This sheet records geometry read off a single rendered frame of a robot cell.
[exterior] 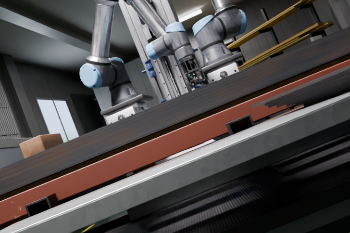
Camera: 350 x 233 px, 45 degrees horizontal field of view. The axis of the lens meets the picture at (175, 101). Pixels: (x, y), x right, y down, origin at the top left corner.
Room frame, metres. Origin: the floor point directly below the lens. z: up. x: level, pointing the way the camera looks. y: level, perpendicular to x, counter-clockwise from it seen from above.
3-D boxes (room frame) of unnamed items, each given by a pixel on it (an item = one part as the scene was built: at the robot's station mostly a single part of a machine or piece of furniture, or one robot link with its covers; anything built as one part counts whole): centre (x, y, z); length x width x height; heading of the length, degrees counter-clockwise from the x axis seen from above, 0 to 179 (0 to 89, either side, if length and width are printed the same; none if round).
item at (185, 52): (1.72, -0.12, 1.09); 0.08 x 0.08 x 0.05
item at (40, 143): (1.08, 0.36, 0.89); 0.12 x 0.06 x 0.05; 172
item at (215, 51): (2.00, -0.27, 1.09); 0.15 x 0.15 x 0.10
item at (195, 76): (1.71, -0.11, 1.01); 0.09 x 0.08 x 0.12; 0
